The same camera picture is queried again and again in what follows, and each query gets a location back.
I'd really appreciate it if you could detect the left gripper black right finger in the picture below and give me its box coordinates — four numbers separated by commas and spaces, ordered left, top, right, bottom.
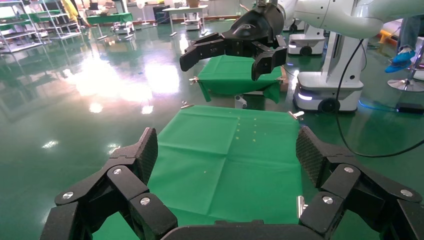
295, 125, 424, 240

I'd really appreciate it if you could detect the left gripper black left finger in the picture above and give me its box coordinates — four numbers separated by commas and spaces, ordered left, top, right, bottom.
39, 127, 179, 240

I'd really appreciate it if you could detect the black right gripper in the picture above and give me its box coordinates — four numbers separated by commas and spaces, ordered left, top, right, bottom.
179, 3, 288, 82

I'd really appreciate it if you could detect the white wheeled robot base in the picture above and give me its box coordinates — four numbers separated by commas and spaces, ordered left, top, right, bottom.
287, 23, 326, 57

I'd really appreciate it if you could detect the far green cloth table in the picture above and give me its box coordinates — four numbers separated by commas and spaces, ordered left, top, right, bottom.
197, 54, 283, 104

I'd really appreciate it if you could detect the small white robot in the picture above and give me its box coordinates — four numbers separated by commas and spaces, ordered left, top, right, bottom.
183, 12, 203, 31
110, 21, 135, 36

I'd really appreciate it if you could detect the white table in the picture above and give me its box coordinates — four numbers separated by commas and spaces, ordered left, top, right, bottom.
161, 4, 209, 37

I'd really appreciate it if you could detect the black bin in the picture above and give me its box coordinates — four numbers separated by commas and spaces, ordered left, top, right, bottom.
152, 4, 171, 25

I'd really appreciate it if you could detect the white wheeled robot with column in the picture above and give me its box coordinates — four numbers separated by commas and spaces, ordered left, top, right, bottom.
293, 31, 369, 114

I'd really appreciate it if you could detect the green tablecloth with creases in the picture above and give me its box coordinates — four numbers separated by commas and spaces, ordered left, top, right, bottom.
92, 105, 304, 240

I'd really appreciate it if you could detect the black power adapter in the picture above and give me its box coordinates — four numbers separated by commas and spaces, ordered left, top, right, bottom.
396, 101, 424, 115

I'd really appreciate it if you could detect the chrome disc base stool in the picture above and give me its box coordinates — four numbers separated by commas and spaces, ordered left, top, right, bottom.
387, 41, 424, 93

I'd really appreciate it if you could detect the blue shoe cover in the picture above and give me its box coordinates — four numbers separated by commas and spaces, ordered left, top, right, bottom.
384, 61, 412, 74
392, 48, 417, 64

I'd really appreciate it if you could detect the long table with green cloth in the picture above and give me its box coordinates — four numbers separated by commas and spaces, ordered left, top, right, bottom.
86, 12, 134, 41

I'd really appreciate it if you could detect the person leg in blue jeans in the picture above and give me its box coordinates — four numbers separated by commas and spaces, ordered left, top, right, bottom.
395, 14, 424, 56

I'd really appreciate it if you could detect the person in yellow clothes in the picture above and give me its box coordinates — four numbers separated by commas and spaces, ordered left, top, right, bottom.
61, 0, 91, 28

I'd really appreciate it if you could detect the white metal shelf rack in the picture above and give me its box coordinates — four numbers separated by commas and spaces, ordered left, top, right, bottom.
33, 0, 83, 41
0, 0, 46, 55

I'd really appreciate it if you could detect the white table leg bracket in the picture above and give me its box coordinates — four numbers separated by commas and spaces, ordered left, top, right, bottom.
234, 94, 248, 110

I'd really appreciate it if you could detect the black cable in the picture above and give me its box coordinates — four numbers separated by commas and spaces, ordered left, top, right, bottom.
334, 38, 424, 159

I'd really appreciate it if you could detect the white pedestal fan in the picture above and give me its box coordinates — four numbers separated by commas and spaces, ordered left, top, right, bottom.
135, 0, 151, 26

